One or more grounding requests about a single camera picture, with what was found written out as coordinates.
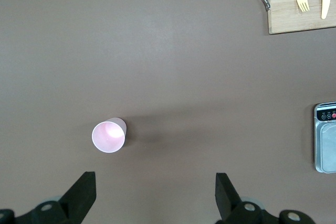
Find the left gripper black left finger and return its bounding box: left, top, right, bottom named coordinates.
left=0, top=171, right=97, bottom=224

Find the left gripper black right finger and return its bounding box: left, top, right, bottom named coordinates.
left=215, top=173, right=316, bottom=224

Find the pink plastic cup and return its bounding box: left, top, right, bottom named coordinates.
left=91, top=117, right=127, bottom=154

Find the silver digital kitchen scale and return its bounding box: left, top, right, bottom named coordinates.
left=313, top=101, right=336, bottom=174

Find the brown table cover sheet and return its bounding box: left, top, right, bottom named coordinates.
left=0, top=0, right=336, bottom=224

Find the wooden cutting board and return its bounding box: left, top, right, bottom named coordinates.
left=259, top=0, right=336, bottom=35

